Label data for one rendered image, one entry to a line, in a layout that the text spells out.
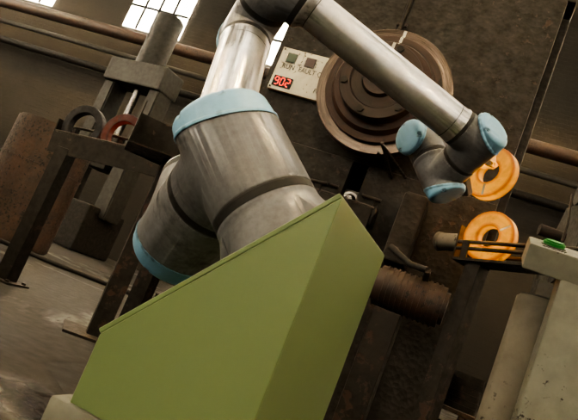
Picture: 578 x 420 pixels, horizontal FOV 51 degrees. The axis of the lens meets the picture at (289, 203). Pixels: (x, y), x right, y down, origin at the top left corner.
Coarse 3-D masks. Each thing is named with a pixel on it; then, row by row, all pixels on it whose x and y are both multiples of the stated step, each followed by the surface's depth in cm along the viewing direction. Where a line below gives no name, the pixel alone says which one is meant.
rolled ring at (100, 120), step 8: (72, 112) 241; (80, 112) 240; (88, 112) 239; (96, 112) 238; (64, 120) 241; (72, 120) 241; (96, 120) 237; (104, 120) 238; (64, 128) 240; (72, 128) 243; (96, 128) 236; (96, 136) 235
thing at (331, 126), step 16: (384, 32) 215; (400, 32) 214; (432, 48) 209; (320, 80) 216; (448, 80) 205; (320, 96) 214; (320, 112) 213; (336, 128) 210; (352, 144) 207; (368, 144) 206
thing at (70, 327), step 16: (144, 128) 203; (160, 128) 205; (128, 144) 187; (144, 144) 203; (160, 144) 205; (160, 160) 201; (144, 208) 190; (128, 240) 188; (128, 256) 187; (112, 272) 190; (128, 272) 187; (112, 288) 186; (112, 304) 185; (64, 320) 192; (96, 320) 184; (112, 320) 185; (80, 336) 176; (96, 336) 184
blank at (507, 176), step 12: (504, 156) 168; (480, 168) 173; (504, 168) 166; (516, 168) 165; (480, 180) 171; (492, 180) 168; (504, 180) 165; (516, 180) 165; (480, 192) 169; (492, 192) 166; (504, 192) 166
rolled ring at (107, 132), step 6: (120, 114) 236; (126, 114) 235; (108, 120) 236; (114, 120) 236; (120, 120) 235; (126, 120) 235; (132, 120) 234; (108, 126) 236; (114, 126) 236; (102, 132) 236; (108, 132) 235; (102, 138) 235; (108, 138) 235
